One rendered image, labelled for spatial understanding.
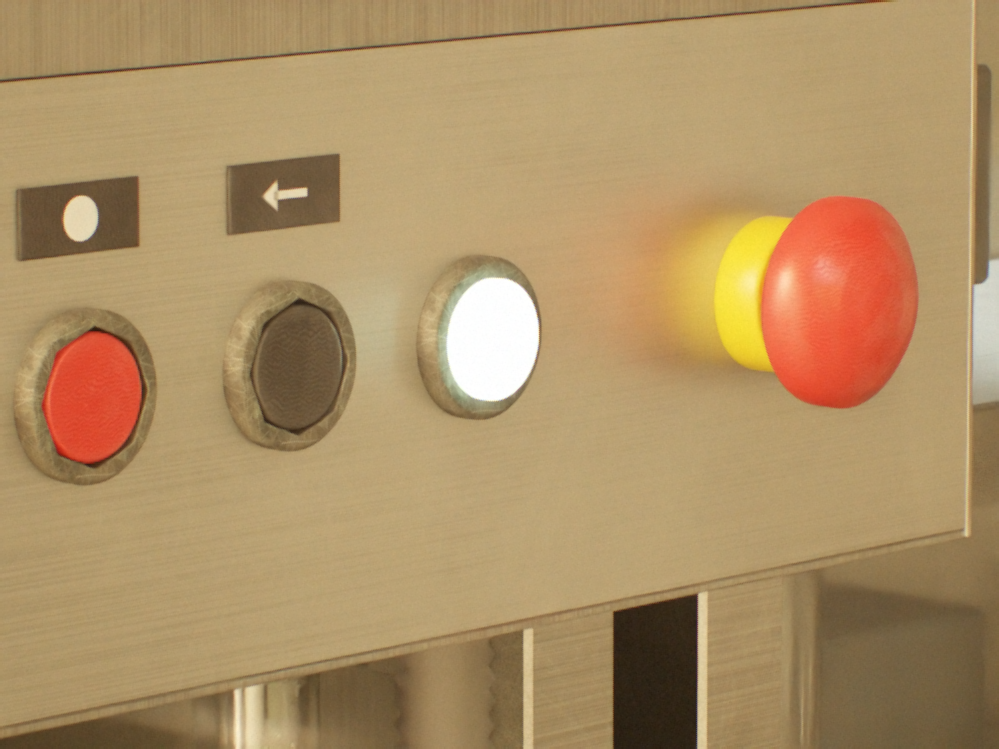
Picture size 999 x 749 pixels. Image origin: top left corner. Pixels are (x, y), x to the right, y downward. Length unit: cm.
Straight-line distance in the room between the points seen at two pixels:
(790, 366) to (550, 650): 23
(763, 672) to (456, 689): 19
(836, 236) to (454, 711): 15
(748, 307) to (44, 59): 18
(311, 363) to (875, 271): 13
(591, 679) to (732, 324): 23
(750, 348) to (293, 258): 12
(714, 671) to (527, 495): 29
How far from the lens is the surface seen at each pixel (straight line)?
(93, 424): 91
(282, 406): 94
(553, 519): 100
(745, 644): 128
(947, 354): 108
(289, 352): 94
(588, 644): 124
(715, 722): 127
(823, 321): 101
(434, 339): 96
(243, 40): 93
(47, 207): 90
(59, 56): 90
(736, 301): 102
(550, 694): 123
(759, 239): 102
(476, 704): 111
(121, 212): 91
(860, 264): 101
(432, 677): 110
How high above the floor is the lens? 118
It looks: 9 degrees down
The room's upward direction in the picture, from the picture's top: straight up
